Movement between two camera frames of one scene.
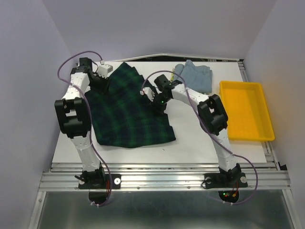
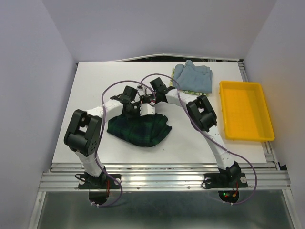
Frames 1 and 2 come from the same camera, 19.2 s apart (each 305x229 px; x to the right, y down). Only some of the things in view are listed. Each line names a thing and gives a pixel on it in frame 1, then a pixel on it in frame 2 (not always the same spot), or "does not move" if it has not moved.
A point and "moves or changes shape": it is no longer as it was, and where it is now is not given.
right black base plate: [226, 180] does not move
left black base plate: [98, 193] does not move
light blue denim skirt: [199, 78] does not move
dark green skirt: [123, 117] moves or changes shape
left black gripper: [105, 86] -> [137, 104]
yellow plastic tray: [249, 118] does not move
